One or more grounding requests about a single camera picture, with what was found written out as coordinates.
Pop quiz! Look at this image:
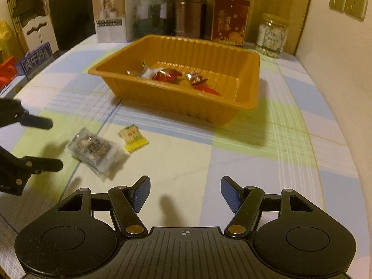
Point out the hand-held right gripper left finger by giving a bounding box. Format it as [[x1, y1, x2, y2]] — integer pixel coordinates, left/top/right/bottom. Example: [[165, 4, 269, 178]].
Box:
[[55, 176, 151, 238]]

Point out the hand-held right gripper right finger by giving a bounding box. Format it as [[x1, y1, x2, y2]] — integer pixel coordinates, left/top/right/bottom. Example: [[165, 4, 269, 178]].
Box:
[[221, 176, 316, 238]]

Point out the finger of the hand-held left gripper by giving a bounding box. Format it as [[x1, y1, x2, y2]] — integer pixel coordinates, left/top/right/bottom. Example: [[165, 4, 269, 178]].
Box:
[[0, 145, 64, 191], [0, 98, 54, 130]]

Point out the dark clear snack packet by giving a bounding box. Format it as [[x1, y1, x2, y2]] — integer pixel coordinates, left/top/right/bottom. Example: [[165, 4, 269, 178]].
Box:
[[65, 127, 129, 182]]

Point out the yellow snack packet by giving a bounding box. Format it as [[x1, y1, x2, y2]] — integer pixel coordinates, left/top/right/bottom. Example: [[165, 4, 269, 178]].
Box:
[[118, 124, 150, 154]]

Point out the orange plastic tray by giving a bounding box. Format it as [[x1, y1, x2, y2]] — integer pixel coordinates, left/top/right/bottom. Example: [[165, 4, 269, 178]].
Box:
[[88, 34, 261, 127]]

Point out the red foil candy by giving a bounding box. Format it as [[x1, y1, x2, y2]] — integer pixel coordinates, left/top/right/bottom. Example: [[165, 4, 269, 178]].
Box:
[[193, 84, 222, 96]]

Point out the red white candy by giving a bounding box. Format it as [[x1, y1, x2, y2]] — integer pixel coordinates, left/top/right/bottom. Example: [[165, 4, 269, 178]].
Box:
[[186, 71, 207, 86]]

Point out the large red snack packet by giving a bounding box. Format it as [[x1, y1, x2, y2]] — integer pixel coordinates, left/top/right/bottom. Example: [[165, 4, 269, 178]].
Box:
[[151, 68, 184, 83]]

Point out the silver foil packet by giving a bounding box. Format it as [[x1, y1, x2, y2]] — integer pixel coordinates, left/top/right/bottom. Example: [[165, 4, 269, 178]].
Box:
[[126, 61, 163, 79]]

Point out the checked tablecloth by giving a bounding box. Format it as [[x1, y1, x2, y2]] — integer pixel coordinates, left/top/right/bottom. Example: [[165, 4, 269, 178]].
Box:
[[0, 33, 364, 268]]

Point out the red bag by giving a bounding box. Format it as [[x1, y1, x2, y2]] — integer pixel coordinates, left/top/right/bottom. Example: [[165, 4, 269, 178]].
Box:
[[0, 56, 18, 89]]

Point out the blue printed box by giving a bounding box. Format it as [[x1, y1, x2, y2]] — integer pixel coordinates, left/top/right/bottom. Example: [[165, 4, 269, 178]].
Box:
[[17, 42, 54, 82]]

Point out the white wooden rack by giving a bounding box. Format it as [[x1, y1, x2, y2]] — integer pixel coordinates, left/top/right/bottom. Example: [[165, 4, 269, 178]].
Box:
[[22, 17, 59, 56]]

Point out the yellow bag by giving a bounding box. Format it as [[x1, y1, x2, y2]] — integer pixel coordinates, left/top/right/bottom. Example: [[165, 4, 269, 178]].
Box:
[[0, 20, 14, 62]]

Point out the black chair back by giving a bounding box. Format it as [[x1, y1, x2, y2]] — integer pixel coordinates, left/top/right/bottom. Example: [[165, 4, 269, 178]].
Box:
[[48, 0, 117, 53]]

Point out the white cardboard box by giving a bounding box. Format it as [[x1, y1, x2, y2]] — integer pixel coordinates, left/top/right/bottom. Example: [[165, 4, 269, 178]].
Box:
[[92, 0, 143, 43]]

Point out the green glass jar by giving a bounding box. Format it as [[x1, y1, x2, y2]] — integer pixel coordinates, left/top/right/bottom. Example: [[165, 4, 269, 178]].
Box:
[[134, 0, 172, 40]]

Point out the clear plastic candy jar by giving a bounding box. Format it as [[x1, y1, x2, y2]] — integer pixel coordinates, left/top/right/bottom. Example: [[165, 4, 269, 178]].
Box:
[[256, 13, 290, 59]]

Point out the red tin box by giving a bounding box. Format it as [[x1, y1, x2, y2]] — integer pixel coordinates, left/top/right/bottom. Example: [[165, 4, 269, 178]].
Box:
[[211, 0, 251, 47]]

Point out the copper metal canister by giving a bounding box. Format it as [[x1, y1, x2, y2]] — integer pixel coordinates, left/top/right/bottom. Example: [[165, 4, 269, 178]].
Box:
[[171, 0, 208, 39]]

